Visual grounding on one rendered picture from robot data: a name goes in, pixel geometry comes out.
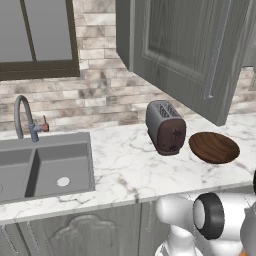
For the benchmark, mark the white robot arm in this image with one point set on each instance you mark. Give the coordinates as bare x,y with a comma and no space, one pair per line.
206,216

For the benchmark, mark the brown wooden bowl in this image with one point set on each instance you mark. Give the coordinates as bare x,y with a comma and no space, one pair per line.
213,147

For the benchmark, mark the grey base cabinet door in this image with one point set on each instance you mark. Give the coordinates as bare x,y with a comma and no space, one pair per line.
8,241
148,230
86,231

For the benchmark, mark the grey and maroon toaster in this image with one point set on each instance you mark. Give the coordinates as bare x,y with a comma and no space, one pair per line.
166,128

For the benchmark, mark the grey double sink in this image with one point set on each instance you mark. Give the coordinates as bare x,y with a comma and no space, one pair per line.
43,166

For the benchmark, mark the grey curved tap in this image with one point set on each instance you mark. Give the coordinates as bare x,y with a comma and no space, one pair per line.
27,117

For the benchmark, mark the dark framed window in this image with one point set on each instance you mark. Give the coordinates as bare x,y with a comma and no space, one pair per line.
36,36

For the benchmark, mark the grey wall cabinet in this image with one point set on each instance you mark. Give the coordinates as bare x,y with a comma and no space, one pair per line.
123,31

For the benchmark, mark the grey wall cabinet door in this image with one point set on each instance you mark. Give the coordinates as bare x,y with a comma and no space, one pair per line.
186,50

